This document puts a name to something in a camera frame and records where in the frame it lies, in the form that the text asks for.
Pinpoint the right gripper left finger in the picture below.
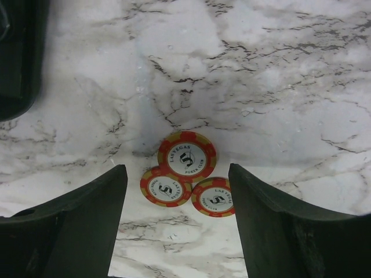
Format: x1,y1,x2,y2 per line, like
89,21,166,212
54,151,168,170
1,165,128,277

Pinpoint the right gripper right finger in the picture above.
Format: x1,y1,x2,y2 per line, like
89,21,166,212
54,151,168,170
228,164,370,277

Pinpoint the orange poker chip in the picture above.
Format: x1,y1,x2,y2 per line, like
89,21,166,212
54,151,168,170
157,131,217,183
140,166,192,207
191,177,235,218

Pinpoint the black poker chip case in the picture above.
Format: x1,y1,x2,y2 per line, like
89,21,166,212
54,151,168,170
1,0,50,122

